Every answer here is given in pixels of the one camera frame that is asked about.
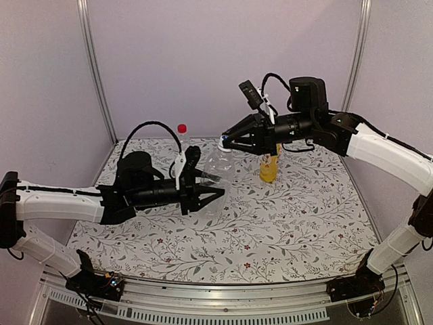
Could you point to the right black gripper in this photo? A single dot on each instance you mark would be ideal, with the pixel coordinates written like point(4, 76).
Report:
point(263, 133)

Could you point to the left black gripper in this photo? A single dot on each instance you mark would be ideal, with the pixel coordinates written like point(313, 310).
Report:
point(190, 197)

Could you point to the clear plastic bottle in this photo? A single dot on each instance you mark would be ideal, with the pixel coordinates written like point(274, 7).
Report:
point(220, 167)

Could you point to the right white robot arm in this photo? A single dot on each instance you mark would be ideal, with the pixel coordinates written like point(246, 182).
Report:
point(348, 135)

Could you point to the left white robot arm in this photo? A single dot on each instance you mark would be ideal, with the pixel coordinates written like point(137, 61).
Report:
point(137, 186)

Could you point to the yellow juice bottle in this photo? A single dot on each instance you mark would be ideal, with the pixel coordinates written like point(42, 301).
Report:
point(269, 168)

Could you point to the red cap water bottle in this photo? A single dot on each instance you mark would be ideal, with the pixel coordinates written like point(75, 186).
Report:
point(183, 136)

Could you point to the floral patterned table mat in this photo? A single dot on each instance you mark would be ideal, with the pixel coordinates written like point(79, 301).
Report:
point(308, 224)

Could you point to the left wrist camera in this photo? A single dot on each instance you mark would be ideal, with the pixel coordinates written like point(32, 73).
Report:
point(185, 164)

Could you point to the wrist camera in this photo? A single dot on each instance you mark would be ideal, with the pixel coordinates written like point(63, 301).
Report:
point(258, 101)
point(185, 164)

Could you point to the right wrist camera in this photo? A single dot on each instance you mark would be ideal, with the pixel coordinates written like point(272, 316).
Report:
point(258, 101)

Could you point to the front aluminium rail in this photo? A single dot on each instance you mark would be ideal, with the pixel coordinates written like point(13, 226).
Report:
point(150, 301)

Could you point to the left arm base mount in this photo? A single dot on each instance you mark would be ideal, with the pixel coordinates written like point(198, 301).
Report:
point(109, 286)

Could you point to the right aluminium frame post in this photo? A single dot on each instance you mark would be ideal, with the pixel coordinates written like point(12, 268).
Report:
point(362, 32)

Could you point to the aluminium frame post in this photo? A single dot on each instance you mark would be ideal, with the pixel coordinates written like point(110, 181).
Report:
point(362, 32)
point(85, 21)

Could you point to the left aluminium frame post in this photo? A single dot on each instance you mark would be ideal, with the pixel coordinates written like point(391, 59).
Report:
point(85, 21)

